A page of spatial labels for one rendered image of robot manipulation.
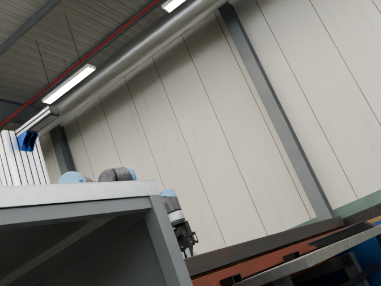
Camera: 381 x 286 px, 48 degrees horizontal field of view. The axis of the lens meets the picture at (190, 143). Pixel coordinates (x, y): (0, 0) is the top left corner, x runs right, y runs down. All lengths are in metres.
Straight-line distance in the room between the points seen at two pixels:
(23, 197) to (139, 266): 0.42
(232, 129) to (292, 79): 1.72
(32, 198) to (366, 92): 8.49
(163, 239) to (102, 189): 0.19
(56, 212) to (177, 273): 0.32
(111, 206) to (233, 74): 9.18
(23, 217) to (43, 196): 0.06
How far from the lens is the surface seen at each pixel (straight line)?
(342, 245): 1.47
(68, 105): 10.69
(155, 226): 1.03
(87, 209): 0.91
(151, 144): 10.90
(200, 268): 1.36
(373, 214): 2.52
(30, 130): 2.73
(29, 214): 0.83
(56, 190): 0.88
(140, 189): 1.02
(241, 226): 9.60
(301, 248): 1.95
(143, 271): 1.13
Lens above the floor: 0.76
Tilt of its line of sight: 19 degrees up
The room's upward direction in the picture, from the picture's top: 22 degrees counter-clockwise
